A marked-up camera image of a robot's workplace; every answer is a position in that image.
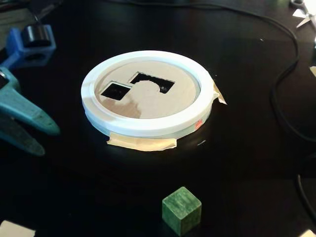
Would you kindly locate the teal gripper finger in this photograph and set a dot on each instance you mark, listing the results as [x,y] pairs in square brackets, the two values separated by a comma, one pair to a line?
[22,140]
[32,116]

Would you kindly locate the green wooden cube block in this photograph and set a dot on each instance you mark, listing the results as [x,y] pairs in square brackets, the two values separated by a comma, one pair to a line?
[181,209]

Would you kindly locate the white paper sheet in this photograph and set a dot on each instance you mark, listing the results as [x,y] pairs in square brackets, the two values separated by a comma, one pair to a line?
[309,233]
[14,229]

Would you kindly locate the wide masking tape strip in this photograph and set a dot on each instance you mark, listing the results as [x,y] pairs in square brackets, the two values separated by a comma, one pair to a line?
[143,143]

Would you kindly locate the white round shape sorter lid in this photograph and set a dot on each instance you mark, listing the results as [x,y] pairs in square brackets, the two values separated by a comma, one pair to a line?
[148,123]

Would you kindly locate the small red sticker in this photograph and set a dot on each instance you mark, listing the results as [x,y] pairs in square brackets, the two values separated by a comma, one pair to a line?
[198,124]

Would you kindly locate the small masking tape strip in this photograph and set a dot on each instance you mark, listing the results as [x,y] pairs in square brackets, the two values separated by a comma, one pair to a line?
[219,95]

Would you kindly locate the small white object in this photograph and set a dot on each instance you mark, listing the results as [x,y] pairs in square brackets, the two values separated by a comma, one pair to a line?
[313,71]

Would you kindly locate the white paper scrap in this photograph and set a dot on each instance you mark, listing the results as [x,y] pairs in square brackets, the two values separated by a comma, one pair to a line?
[298,12]

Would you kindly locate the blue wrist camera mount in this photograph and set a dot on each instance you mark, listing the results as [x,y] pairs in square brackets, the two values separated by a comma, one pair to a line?
[17,47]

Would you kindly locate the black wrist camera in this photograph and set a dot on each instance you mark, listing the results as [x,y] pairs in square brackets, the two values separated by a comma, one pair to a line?
[35,34]

